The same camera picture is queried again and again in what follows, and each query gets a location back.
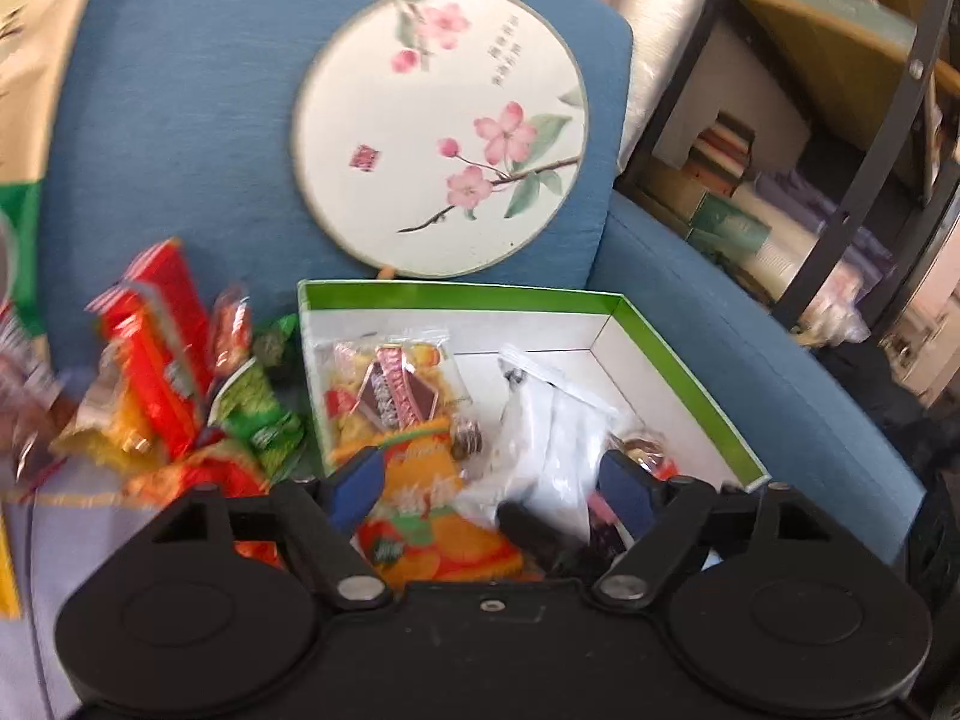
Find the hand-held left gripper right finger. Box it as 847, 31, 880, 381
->
591, 450, 848, 612

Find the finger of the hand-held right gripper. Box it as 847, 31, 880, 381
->
497, 501, 593, 580

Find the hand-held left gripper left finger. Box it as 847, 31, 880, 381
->
135, 448, 395, 612

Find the white snack packet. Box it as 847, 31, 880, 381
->
469, 345, 627, 541

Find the clear packet brown label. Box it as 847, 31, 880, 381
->
319, 330, 470, 466

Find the orange green snack packet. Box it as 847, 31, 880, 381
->
352, 442, 526, 586

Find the green cardboard box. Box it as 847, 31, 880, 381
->
296, 279, 772, 541

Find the yellow snack bag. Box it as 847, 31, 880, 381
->
51, 360, 167, 475

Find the clear dates bag red zip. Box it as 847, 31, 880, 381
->
0, 300, 62, 482

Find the clear wrapped brown candy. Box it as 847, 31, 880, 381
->
450, 420, 490, 463
611, 427, 677, 482

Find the orange red snack packet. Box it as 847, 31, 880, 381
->
124, 442, 287, 565

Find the dark green foil candy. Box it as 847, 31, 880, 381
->
251, 313, 301, 385

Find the small red wrapped candy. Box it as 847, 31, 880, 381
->
210, 287, 253, 377

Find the tall red snack packet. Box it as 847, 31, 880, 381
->
88, 238, 215, 460

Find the black cloth bundle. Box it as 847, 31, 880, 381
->
814, 341, 960, 602

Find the green carton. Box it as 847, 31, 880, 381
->
686, 191, 773, 257

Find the pale plastic bundle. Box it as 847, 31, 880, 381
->
739, 172, 895, 332

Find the round floral fan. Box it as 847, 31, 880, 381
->
291, 0, 587, 281

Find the stack of books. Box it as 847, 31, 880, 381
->
686, 111, 757, 190

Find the blue sofa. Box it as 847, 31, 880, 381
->
37, 0, 927, 565

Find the silver quilted cloth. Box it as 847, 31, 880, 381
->
592, 0, 717, 173

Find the beige green grain pouch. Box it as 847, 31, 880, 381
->
0, 0, 107, 338

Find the black metal rack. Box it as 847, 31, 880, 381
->
615, 0, 960, 361

